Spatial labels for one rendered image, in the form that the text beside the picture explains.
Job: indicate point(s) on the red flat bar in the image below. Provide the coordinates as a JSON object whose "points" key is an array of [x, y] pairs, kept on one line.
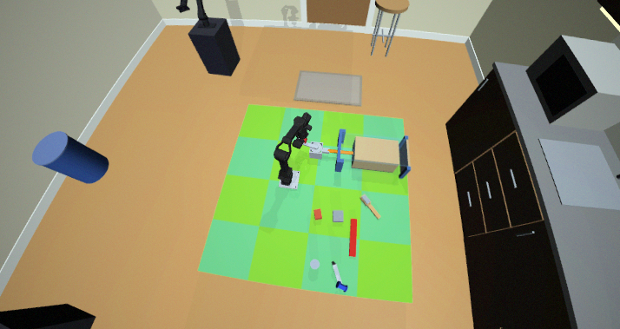
{"points": [[353, 237]]}

